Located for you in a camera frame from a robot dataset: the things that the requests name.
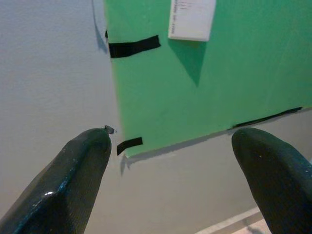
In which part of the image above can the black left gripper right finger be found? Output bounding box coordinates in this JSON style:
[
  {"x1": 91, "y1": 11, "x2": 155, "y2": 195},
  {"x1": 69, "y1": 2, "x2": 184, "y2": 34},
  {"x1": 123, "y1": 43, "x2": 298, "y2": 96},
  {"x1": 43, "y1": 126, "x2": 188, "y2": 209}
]
[{"x1": 231, "y1": 127, "x2": 312, "y2": 234}]

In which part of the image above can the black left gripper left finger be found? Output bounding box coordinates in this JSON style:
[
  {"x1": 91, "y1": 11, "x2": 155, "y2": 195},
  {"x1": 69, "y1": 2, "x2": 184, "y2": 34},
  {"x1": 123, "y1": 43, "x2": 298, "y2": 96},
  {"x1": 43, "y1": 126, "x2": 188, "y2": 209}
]
[{"x1": 0, "y1": 127, "x2": 113, "y2": 234}]

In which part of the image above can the white adhesive hook plate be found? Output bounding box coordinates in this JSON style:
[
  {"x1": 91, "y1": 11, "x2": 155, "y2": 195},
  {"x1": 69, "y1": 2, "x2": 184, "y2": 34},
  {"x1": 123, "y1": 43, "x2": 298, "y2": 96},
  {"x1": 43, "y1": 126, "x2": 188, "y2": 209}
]
[{"x1": 168, "y1": 0, "x2": 217, "y2": 42}]

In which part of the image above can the white baseboard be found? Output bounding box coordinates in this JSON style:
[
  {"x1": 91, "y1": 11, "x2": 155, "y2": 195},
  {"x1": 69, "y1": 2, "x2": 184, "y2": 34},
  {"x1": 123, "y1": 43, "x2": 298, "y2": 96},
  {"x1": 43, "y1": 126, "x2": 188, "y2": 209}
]
[{"x1": 194, "y1": 206, "x2": 269, "y2": 234}]

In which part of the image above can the wide black tape strip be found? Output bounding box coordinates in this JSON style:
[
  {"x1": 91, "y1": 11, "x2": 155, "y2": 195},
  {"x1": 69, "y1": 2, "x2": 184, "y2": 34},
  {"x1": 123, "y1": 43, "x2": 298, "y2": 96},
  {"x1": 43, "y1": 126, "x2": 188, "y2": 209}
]
[{"x1": 108, "y1": 34, "x2": 162, "y2": 59}]

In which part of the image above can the green wall board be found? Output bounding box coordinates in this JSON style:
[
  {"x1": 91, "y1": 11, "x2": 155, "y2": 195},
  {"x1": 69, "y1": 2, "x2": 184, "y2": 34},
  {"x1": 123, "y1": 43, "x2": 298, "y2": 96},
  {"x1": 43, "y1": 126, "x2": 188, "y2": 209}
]
[{"x1": 103, "y1": 0, "x2": 312, "y2": 159}]

